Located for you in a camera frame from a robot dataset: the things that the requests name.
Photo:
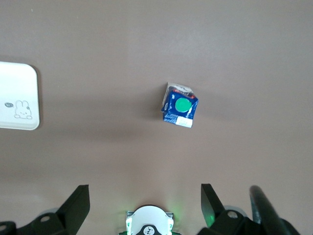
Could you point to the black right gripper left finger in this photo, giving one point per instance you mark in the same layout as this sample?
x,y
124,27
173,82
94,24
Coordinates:
x,y
61,220

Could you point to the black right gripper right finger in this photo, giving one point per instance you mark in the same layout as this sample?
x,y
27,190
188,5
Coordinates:
x,y
220,220

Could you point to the blue milk carton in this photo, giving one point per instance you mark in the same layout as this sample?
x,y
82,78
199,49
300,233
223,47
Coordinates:
x,y
182,105

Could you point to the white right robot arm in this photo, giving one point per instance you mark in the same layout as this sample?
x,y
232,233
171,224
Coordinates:
x,y
149,218

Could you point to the beige rabbit print tray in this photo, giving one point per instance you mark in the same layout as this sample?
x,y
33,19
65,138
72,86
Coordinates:
x,y
14,85

